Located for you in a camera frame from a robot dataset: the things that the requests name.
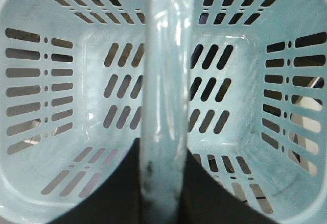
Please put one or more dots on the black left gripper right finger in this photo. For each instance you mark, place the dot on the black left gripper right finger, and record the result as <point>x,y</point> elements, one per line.
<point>203,200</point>

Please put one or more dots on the light blue plastic basket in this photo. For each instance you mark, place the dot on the light blue plastic basket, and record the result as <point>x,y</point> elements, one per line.
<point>241,84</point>

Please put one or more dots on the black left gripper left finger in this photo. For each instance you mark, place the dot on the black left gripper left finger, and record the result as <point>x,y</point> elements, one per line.
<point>117,200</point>

